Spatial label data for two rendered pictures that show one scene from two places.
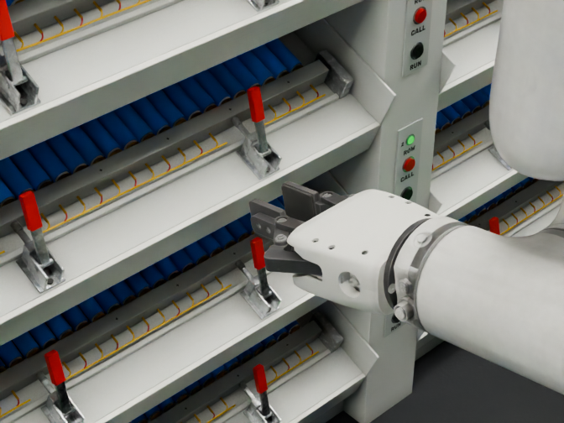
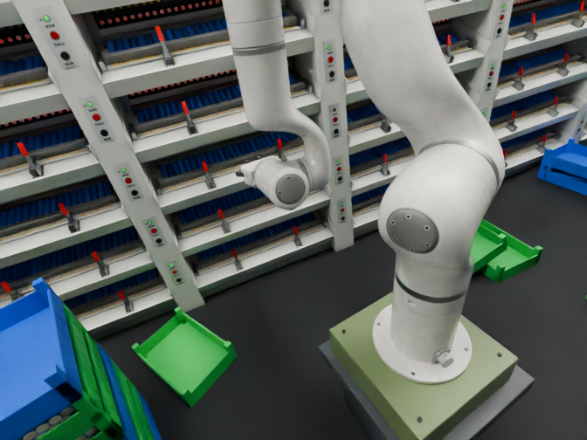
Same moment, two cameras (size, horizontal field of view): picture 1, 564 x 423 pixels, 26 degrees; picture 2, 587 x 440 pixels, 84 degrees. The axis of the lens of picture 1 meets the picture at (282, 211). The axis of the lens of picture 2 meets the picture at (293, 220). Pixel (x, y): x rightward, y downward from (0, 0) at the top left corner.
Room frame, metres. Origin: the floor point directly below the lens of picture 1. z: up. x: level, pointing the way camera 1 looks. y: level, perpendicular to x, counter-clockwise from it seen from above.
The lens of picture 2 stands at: (0.08, -0.45, 0.99)
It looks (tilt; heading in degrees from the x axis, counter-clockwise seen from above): 35 degrees down; 26
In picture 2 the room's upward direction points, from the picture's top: 11 degrees counter-clockwise
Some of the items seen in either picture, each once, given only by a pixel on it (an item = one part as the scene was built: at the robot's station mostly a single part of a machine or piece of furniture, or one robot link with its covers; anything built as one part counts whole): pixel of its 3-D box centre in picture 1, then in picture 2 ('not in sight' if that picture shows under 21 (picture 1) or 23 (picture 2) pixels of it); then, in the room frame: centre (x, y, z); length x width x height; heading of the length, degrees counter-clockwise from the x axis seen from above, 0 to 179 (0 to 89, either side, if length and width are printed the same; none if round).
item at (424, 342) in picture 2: not in sight; (424, 310); (0.52, -0.47, 0.46); 0.19 x 0.19 x 0.18
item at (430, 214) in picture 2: not in sight; (431, 232); (0.49, -0.47, 0.67); 0.19 x 0.12 x 0.24; 161
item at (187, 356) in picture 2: not in sight; (183, 351); (0.50, 0.26, 0.04); 0.30 x 0.20 x 0.08; 73
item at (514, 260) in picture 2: not in sight; (486, 244); (1.25, -0.71, 0.04); 0.30 x 0.20 x 0.08; 42
